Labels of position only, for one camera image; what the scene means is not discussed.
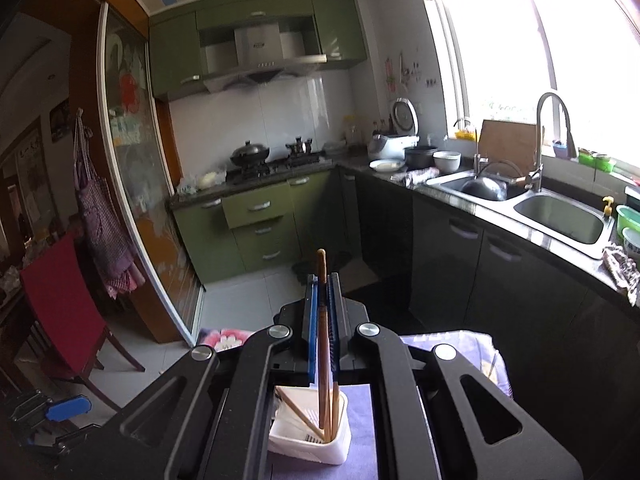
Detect bunch of tan wooden chopsticks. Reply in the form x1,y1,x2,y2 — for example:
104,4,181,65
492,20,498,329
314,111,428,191
275,381,342,445

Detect small thin faucet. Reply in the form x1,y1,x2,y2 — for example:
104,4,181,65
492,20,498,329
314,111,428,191
453,117,489,176

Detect dark wall picture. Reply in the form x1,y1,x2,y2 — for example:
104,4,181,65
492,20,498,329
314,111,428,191
49,99,72,142

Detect green base cabinets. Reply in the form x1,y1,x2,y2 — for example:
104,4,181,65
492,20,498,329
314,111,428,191
170,167,361,286

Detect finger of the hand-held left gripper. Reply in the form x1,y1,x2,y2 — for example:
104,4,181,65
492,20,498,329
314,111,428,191
11,391,94,423
19,421,104,456

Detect patterned rag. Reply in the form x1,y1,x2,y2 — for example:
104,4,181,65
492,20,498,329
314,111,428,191
600,241,640,309

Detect black cooker pot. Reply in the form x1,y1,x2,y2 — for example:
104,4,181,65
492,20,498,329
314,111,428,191
404,146,440,170

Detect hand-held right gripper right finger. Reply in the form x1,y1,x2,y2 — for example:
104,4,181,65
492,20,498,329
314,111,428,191
327,274,586,480

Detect steel wok with handle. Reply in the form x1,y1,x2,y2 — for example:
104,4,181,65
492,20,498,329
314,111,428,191
460,160,531,202

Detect wooden cutting board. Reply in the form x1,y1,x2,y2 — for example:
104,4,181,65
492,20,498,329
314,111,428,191
477,120,546,176

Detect tall steel faucet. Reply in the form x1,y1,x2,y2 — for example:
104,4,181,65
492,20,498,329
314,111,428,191
525,91,579,194

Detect kitchen window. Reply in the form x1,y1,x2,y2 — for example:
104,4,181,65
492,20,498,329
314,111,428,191
425,0,640,182

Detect white plastic utensil holder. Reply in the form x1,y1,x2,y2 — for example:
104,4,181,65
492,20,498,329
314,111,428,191
268,385,353,466

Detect grey dish cloth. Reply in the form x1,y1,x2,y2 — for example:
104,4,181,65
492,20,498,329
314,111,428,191
390,167,441,187

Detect white plastic bag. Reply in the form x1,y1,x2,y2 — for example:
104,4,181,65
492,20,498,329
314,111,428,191
177,170,227,195

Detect green plastic bowl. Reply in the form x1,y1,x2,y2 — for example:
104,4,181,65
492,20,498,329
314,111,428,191
615,204,640,235

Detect glass sliding door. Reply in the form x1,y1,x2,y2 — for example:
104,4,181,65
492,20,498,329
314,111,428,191
96,2,207,346

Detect purple floral tablecloth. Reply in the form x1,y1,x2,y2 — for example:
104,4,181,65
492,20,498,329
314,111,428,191
197,327,515,480

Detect red hanging wall ornament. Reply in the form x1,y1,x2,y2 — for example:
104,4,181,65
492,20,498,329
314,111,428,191
382,52,404,95

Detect black gas stove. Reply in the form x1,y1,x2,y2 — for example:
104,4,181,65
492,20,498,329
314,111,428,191
225,152,334,181

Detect steel range hood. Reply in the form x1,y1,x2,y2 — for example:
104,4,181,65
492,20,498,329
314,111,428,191
199,22,329,94

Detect steel double sink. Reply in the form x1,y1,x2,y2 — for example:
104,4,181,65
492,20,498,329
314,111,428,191
425,170,617,261

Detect green plastic container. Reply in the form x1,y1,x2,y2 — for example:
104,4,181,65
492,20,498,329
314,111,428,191
577,151,618,175

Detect black wok with lid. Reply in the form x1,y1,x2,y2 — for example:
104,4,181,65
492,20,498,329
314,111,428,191
229,141,271,167

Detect red chair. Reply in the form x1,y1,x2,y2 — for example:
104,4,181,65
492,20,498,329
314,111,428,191
17,232,146,396

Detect dark base cabinets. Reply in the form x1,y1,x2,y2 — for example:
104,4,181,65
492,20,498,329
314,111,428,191
337,167,640,411

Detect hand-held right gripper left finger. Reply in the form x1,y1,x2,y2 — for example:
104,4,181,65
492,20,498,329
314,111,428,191
47,275,321,480

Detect dark brown chopstick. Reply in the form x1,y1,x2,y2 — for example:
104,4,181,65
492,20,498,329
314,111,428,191
316,248,334,445

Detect white rice cooker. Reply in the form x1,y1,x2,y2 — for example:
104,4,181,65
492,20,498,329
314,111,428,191
367,97,420,161

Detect checkered apron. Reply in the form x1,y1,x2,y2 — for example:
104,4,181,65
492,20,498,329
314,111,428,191
72,107,144,301

